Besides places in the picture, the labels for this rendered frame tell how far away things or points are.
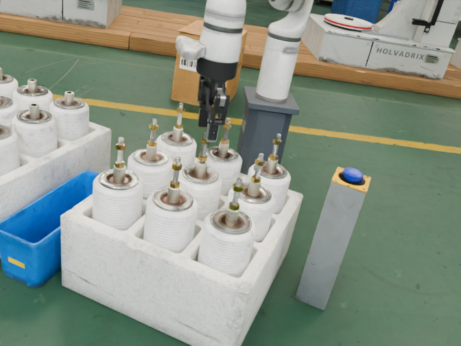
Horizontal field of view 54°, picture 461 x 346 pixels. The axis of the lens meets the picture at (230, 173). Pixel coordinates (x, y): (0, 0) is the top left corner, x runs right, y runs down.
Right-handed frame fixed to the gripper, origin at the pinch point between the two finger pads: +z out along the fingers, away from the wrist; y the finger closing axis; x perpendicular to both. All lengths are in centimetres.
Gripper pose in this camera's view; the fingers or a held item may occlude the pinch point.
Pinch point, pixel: (207, 128)
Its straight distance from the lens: 89.8
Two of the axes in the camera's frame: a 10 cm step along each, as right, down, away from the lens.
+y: -2.7, -5.0, 8.2
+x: -9.5, -0.1, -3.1
